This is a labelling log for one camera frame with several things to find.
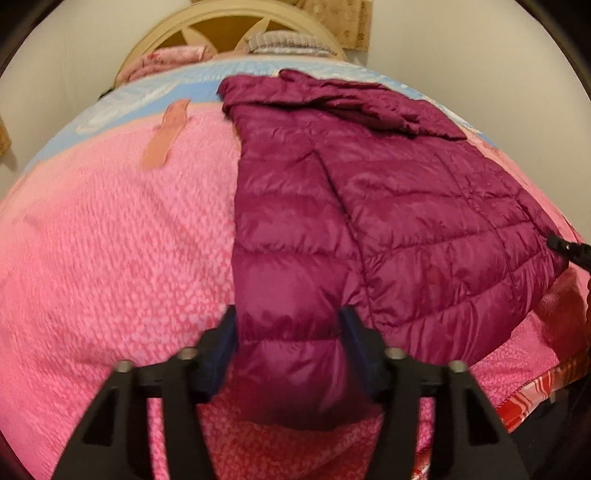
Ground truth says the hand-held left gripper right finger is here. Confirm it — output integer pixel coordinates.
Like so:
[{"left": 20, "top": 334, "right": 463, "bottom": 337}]
[{"left": 338, "top": 305, "right": 531, "bottom": 480}]

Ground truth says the striped pillow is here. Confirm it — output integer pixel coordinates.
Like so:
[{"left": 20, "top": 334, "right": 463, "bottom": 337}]
[{"left": 244, "top": 30, "right": 339, "bottom": 57}]

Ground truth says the long beige window curtain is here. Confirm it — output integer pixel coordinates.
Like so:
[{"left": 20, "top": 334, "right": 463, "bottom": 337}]
[{"left": 294, "top": 0, "right": 374, "bottom": 52}]

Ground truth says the cream wooden headboard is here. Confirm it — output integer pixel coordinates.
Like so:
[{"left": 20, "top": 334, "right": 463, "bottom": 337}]
[{"left": 113, "top": 0, "right": 350, "bottom": 88}]

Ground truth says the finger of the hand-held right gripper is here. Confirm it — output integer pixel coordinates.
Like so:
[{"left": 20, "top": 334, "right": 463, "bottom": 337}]
[{"left": 546, "top": 232, "right": 591, "bottom": 269}]

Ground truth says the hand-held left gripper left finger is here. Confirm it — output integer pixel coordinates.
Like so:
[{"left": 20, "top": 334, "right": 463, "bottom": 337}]
[{"left": 51, "top": 305, "right": 242, "bottom": 480}]

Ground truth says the red plaid mattress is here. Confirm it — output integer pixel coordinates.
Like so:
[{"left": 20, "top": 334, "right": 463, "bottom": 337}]
[{"left": 495, "top": 348, "right": 591, "bottom": 435}]

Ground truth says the pink floral folded blanket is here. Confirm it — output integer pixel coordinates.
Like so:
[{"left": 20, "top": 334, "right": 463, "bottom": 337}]
[{"left": 124, "top": 44, "right": 219, "bottom": 85}]

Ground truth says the magenta puffer jacket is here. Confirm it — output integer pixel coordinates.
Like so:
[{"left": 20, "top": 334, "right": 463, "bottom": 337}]
[{"left": 217, "top": 68, "right": 572, "bottom": 433}]

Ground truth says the pink and blue bed sheet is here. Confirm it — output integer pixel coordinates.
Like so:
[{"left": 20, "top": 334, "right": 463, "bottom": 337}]
[{"left": 0, "top": 50, "right": 591, "bottom": 480}]

